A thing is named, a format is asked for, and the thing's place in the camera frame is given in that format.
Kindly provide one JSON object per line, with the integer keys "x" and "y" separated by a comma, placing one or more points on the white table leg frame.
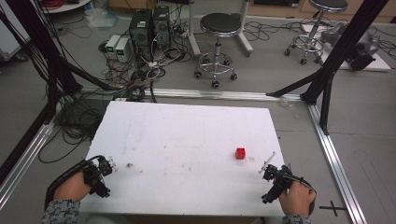
{"x": 246, "y": 34}

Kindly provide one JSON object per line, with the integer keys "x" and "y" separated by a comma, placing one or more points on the red toy block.
{"x": 240, "y": 153}

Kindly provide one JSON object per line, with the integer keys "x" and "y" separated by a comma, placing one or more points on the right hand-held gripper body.
{"x": 277, "y": 183}

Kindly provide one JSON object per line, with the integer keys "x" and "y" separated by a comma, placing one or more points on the round white table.
{"x": 67, "y": 5}

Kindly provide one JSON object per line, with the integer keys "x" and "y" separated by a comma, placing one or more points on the grey and black robot device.
{"x": 358, "y": 46}

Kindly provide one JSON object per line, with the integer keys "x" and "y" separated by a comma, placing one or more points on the black braced frame post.
{"x": 342, "y": 49}

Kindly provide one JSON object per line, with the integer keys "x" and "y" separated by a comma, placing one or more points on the black round stool chrome base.
{"x": 219, "y": 37}

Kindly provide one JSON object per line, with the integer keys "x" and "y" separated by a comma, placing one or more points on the black computer tower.
{"x": 162, "y": 26}
{"x": 140, "y": 31}

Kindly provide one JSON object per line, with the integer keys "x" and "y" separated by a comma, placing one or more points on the aluminium floor rail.
{"x": 224, "y": 94}
{"x": 25, "y": 155}
{"x": 336, "y": 165}

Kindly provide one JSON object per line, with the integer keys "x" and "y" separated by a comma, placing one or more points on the person's right hand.
{"x": 297, "y": 199}

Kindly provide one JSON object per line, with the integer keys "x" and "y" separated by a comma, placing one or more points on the white floor board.
{"x": 378, "y": 63}

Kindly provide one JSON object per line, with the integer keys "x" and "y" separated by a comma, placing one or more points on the grey round stool chrome base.
{"x": 314, "y": 28}

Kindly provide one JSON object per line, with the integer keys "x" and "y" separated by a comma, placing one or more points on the white bench power supply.
{"x": 112, "y": 43}
{"x": 122, "y": 49}

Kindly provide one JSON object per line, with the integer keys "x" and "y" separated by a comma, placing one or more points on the clear plastic bag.
{"x": 101, "y": 18}

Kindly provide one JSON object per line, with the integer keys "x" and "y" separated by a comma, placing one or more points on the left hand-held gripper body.
{"x": 95, "y": 179}

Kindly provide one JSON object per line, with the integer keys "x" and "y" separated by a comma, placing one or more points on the person's left hand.
{"x": 73, "y": 188}

